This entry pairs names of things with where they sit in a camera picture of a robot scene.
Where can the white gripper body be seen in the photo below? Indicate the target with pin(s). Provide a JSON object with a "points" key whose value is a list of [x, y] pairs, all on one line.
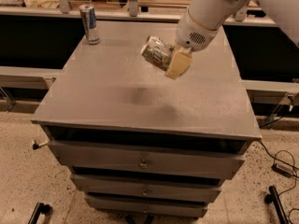
{"points": [[192, 34]]}

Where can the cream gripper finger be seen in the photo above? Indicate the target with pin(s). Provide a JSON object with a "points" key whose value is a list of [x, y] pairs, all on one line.
{"points": [[180, 63]]}

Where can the white green 7up can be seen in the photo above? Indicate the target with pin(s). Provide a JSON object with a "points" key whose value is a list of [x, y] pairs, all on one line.
{"points": [[157, 52]]}

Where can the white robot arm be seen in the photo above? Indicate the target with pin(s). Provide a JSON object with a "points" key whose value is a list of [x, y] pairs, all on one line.
{"points": [[284, 13]]}

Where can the blue silver energy drink can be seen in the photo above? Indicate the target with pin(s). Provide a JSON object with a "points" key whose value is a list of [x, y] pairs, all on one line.
{"points": [[89, 23]]}

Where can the grey drawer cabinet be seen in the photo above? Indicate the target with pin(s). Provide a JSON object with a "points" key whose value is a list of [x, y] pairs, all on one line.
{"points": [[107, 93]]}

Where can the middle grey drawer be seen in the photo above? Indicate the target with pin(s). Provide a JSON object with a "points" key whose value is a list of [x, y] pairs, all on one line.
{"points": [[146, 189]]}

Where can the grey drawer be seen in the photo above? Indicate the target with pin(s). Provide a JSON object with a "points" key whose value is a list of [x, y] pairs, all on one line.
{"points": [[146, 189], [146, 206], [153, 160]]}

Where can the top grey drawer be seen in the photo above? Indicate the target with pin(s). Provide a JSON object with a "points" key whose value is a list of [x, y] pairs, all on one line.
{"points": [[153, 160]]}

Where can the bottom grey drawer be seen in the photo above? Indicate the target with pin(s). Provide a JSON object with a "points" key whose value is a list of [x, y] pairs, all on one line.
{"points": [[146, 206]]}

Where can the black right base leg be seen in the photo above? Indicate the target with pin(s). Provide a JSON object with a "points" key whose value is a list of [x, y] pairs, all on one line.
{"points": [[272, 197]]}

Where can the black base leg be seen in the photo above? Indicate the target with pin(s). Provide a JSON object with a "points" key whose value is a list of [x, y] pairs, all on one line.
{"points": [[272, 197], [40, 209]]}

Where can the white plug on floor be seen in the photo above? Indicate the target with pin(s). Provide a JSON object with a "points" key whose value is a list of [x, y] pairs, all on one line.
{"points": [[36, 145]]}

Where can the black left base leg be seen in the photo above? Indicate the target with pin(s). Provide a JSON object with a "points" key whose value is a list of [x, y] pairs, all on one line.
{"points": [[40, 209]]}

